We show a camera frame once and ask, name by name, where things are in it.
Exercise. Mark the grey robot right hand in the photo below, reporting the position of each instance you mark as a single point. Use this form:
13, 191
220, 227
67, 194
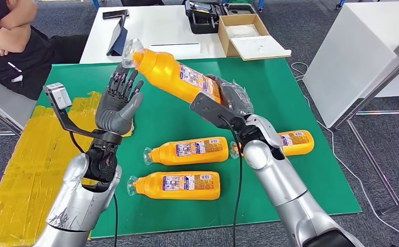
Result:
235, 99

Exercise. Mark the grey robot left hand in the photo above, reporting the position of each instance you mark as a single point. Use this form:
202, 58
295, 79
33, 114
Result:
114, 112

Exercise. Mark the orange plastic bottle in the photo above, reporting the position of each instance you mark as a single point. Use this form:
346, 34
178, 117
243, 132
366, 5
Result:
165, 156
151, 187
298, 143
162, 71

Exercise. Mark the person's left forearm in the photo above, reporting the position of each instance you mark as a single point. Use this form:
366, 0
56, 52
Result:
19, 15

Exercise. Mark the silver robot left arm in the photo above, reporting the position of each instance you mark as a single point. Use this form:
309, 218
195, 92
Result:
80, 204

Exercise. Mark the person's right forearm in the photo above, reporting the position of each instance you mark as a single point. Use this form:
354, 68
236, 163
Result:
12, 37

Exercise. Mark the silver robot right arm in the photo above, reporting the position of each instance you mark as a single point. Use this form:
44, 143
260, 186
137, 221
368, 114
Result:
274, 177

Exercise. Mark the person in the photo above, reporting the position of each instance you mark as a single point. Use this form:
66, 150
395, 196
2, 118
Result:
32, 68

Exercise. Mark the grey side table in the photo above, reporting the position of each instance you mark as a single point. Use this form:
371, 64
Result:
2, 99

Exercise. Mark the white box lid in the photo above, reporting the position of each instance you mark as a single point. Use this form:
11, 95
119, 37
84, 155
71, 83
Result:
259, 47

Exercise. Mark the green table mat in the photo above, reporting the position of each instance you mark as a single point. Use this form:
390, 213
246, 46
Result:
172, 119

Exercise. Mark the brown cardboard box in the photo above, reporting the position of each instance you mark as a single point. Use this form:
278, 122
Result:
224, 41

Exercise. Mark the white foam insert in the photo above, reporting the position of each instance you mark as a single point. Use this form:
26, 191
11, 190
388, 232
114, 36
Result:
242, 31

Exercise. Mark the tablet in dark folio case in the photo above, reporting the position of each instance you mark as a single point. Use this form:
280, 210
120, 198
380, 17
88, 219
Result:
117, 41

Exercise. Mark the black tool case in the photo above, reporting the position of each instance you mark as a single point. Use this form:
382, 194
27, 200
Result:
199, 25

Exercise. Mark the green plastic crate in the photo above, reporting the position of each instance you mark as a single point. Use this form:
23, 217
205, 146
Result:
240, 1

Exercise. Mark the black smartphone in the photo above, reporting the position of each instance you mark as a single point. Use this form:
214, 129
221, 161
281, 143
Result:
112, 14

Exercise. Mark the yellow plastic sheet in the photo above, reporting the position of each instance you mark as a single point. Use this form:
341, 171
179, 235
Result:
32, 170

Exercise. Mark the black chair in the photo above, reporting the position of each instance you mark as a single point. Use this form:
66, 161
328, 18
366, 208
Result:
141, 2

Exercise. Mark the large white table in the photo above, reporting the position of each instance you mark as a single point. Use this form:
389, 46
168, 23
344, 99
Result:
356, 51

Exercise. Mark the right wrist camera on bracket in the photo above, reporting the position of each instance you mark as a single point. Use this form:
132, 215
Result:
209, 109

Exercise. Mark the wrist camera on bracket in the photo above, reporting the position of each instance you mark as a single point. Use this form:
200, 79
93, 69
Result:
209, 109
58, 97

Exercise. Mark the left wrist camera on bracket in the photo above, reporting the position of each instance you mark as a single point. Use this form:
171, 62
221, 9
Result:
58, 97

